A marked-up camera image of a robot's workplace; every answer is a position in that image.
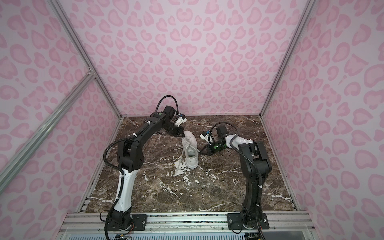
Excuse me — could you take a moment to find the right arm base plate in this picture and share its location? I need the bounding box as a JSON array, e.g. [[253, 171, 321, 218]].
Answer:
[[226, 213, 270, 231]]

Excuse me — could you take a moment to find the right corner aluminium post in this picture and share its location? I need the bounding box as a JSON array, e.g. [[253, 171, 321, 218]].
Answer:
[[260, 0, 318, 119]]

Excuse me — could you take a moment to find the corner aluminium post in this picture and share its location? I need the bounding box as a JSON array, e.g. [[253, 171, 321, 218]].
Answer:
[[47, 0, 123, 120], [260, 0, 318, 119]]

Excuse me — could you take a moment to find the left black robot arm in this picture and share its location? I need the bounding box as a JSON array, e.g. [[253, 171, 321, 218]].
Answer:
[[103, 106, 187, 229]]

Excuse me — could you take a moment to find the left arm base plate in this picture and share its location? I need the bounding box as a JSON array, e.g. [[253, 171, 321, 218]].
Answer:
[[104, 212, 148, 232]]

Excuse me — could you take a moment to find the front aluminium rail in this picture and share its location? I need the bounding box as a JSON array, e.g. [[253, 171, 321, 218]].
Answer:
[[57, 211, 319, 240]]

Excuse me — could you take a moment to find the diagonal aluminium frame beam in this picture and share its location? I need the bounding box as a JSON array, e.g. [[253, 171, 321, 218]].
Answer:
[[1, 72, 94, 193]]

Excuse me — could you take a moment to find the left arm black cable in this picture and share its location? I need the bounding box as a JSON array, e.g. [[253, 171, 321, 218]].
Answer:
[[155, 95, 180, 116]]

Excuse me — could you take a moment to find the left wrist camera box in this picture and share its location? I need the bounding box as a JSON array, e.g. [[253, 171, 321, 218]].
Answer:
[[174, 114, 187, 127]]

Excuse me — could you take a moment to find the white sneaker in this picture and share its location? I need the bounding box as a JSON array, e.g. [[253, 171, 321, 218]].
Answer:
[[182, 131, 199, 169]]

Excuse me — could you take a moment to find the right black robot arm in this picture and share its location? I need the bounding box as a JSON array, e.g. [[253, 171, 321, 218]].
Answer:
[[200, 122, 272, 230]]

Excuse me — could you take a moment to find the left corner aluminium post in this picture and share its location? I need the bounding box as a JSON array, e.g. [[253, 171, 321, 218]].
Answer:
[[47, 0, 123, 120]]

